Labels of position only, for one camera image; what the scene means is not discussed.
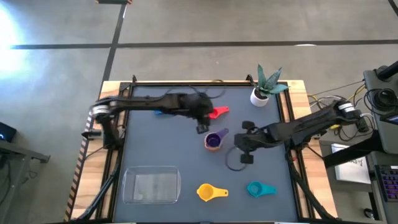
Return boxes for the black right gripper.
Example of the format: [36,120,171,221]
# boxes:
[233,120,275,165]

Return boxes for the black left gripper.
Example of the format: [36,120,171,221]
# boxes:
[182,92,216,135]

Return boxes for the red measuring cup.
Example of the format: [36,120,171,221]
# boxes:
[207,106,230,121]

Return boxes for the purple measuring cup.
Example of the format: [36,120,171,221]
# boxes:
[205,128,230,149]

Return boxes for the orange measuring cup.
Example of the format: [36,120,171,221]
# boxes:
[203,136,222,152]

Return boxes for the teal measuring cup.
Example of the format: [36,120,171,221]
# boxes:
[246,180,277,198]

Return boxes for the yellow measuring cup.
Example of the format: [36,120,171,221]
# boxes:
[196,183,229,202]

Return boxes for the clear plastic basket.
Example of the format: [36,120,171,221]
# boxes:
[121,166,182,205]

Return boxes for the grey table mat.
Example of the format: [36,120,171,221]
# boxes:
[113,85,301,223]

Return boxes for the potted plant in white pot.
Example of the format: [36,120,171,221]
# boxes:
[249,63,290,108]

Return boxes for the black diagonal support bar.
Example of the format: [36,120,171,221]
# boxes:
[322,129,384,169]

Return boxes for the white paper sheet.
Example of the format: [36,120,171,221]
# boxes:
[330,143,373,185]

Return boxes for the black power strip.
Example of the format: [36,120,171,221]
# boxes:
[356,117,370,133]

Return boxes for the grey equipment desk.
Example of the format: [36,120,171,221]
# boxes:
[363,60,398,156]

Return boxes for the striped hazard tape strip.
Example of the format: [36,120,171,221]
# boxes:
[63,114,95,222]

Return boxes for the black keyboard with purple keys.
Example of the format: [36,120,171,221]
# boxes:
[374,164,398,203]

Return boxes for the grey metal side stand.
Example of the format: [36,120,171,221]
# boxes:
[0,139,51,224]

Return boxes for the black screen device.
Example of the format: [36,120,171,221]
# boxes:
[0,121,18,144]

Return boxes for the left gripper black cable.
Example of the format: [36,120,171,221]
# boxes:
[166,86,227,100]

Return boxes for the black metal table frame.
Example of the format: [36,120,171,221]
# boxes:
[67,74,338,224]

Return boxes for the yellow cable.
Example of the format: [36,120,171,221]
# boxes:
[307,83,366,108]

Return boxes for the coiled black cable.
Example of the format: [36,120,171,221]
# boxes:
[364,88,398,116]

